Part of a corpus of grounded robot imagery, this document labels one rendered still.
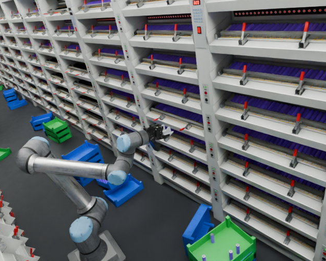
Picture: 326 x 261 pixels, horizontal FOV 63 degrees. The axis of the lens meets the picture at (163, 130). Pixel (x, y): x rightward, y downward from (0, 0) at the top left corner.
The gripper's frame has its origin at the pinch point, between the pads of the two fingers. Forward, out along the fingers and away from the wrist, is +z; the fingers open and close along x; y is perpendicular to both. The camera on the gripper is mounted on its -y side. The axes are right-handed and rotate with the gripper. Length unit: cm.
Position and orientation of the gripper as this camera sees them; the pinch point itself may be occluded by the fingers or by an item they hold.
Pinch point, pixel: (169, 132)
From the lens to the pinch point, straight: 169.4
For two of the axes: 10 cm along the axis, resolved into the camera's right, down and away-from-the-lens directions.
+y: 0.1, -9.4, -3.5
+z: 7.5, -2.3, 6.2
